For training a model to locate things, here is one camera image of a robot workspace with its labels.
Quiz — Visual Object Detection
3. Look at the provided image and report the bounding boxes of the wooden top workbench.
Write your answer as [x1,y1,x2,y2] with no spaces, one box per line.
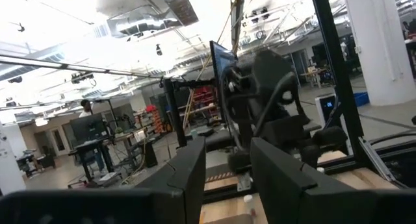
[68,126,153,182]

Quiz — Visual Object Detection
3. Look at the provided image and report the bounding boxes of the clear bottle red pills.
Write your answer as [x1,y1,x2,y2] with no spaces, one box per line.
[243,194,256,217]

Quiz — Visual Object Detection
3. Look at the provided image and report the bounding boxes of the black station monitor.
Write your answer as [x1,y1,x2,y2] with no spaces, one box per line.
[209,40,239,88]

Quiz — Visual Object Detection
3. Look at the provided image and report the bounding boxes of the rack with orange bins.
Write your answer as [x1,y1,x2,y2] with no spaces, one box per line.
[144,103,165,136]

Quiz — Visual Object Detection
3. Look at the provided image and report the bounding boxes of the black background monitor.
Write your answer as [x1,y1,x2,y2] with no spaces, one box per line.
[70,113,108,142]

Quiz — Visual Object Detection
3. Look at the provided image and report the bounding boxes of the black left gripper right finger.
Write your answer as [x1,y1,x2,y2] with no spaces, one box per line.
[250,137,416,224]

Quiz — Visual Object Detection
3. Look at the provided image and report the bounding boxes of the white building pillar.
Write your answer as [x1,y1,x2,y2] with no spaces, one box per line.
[343,0,416,107]
[0,121,27,195]

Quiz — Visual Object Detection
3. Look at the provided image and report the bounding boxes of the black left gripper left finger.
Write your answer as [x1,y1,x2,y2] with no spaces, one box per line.
[0,136,207,224]

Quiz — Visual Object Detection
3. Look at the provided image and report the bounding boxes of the blue floor bin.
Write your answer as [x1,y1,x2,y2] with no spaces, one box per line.
[353,92,370,107]

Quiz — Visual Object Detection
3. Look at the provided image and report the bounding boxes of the person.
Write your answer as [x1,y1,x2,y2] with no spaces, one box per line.
[79,99,95,118]

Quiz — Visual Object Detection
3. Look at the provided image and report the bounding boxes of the black operator desk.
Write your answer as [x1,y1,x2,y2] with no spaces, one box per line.
[187,123,322,153]

